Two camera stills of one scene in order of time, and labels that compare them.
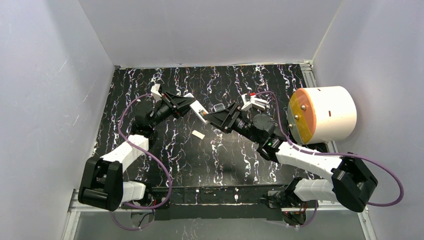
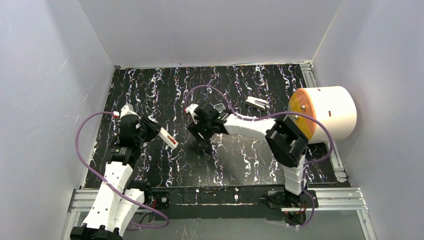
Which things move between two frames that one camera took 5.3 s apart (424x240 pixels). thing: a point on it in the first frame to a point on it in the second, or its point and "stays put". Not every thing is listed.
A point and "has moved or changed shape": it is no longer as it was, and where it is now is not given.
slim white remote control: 197,108 has moved or changed shape
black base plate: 223,202 stays put
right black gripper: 230,117 to 201,127
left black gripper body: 171,103 to 154,129
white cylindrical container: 321,114 stays put
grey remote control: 219,107 stays put
